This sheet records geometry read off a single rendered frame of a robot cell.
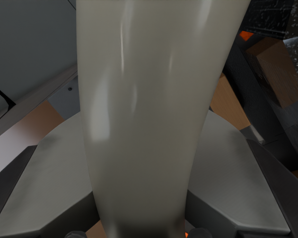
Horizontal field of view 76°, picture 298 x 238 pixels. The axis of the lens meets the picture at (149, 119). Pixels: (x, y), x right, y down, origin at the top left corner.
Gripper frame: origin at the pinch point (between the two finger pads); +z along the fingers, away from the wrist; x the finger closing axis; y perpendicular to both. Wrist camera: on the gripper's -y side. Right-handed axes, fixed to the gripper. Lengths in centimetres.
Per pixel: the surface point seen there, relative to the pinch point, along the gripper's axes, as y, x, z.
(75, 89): 33, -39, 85
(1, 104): 2.4, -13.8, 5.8
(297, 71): 6.7, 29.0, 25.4
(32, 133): 62, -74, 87
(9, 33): -2.7, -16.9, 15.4
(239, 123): 46, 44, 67
